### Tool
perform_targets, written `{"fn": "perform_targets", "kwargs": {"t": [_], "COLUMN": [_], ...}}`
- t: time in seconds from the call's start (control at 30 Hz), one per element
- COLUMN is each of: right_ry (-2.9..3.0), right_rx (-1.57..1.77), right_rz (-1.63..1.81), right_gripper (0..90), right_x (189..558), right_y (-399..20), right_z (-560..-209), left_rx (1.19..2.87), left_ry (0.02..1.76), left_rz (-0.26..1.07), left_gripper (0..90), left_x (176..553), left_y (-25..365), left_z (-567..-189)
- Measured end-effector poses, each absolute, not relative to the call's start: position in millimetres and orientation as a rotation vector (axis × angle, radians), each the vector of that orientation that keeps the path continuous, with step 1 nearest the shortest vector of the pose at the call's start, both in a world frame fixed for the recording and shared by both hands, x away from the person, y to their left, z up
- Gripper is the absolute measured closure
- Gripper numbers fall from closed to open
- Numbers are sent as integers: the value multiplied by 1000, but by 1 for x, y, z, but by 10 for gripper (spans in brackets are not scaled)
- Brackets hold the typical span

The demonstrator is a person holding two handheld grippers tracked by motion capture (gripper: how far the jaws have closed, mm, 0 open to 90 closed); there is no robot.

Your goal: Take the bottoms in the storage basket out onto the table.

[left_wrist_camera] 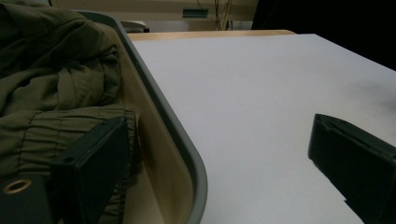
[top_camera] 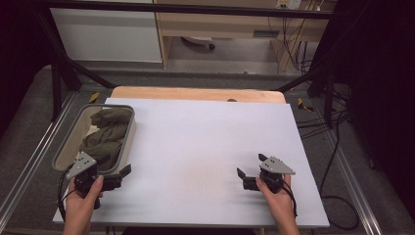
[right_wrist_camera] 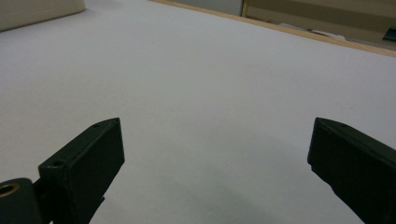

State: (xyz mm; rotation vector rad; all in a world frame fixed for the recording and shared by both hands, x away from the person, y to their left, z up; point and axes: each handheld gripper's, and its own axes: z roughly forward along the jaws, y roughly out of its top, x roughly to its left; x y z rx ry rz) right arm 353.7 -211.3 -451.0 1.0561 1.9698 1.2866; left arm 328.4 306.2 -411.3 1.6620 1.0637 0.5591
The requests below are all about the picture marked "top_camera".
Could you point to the person's left hand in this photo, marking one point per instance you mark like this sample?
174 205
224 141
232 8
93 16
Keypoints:
80 209

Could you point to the office chair base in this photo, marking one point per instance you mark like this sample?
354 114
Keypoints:
200 40

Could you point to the person's right hand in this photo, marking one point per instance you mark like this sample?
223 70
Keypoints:
277 202

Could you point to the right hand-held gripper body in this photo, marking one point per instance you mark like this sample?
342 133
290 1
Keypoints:
272 173

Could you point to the olive green garment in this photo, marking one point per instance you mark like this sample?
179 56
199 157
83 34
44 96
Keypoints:
107 137

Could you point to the aluminium rail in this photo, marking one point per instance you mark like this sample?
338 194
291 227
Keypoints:
32 163
355 182

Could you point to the black metal stand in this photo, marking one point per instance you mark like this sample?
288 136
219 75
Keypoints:
321 81
58 81

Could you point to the beige bin with grey rim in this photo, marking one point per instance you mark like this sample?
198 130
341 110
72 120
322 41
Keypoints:
70 147

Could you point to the white cabinet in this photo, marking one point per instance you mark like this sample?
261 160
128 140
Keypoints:
104 36

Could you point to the white power strip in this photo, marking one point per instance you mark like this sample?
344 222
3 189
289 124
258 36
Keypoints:
288 4

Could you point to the wooden table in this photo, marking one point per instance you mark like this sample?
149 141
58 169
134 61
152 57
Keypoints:
195 94

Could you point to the light wooden desk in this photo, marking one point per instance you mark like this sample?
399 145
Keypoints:
221 24

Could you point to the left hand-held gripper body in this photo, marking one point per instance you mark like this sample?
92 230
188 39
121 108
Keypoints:
85 176

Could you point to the black metal frame bar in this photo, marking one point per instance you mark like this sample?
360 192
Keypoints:
195 9

